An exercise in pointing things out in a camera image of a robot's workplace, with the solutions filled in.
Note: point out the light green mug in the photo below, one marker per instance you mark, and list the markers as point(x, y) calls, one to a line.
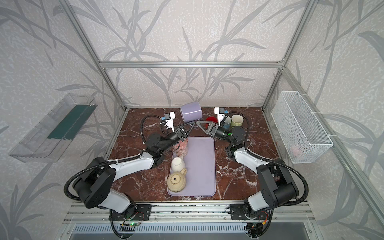
point(236, 120)

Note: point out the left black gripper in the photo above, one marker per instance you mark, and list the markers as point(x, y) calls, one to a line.
point(178, 132)

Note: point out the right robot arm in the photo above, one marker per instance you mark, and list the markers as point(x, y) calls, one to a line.
point(280, 185)

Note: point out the red mug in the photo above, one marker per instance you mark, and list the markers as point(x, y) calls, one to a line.
point(212, 119)

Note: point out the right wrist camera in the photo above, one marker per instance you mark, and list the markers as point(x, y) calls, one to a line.
point(222, 114)

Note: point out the aluminium front rail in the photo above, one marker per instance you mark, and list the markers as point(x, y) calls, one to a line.
point(189, 211)

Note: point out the clear plastic wall bin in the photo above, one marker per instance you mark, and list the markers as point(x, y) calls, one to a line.
point(51, 137)

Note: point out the pink patterned mug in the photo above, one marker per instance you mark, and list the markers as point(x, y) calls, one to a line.
point(182, 149)

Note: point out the blue mug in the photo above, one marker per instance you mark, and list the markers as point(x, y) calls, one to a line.
point(227, 123)

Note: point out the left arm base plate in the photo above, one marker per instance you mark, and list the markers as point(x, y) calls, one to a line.
point(140, 212)

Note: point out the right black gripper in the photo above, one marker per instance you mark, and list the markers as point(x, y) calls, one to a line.
point(211, 130)

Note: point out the beige stoneware mug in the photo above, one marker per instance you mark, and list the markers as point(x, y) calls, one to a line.
point(176, 181)

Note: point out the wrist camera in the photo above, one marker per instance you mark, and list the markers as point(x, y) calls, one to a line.
point(222, 114)
point(168, 120)

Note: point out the lavender mug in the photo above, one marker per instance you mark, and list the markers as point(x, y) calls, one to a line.
point(191, 112)

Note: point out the aluminium cage frame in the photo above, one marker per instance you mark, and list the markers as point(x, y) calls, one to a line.
point(357, 176)

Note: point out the white wire mesh basket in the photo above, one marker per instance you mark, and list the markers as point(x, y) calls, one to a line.
point(303, 136)

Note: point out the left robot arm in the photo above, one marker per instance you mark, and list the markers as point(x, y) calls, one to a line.
point(93, 185)

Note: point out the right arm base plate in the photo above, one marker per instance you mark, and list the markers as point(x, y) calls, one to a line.
point(242, 212)

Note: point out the white mug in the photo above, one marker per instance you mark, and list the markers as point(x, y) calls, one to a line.
point(177, 164)

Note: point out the lavender plastic tray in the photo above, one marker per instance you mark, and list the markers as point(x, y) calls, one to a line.
point(201, 168)

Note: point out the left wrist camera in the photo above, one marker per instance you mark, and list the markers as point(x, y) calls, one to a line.
point(168, 120)

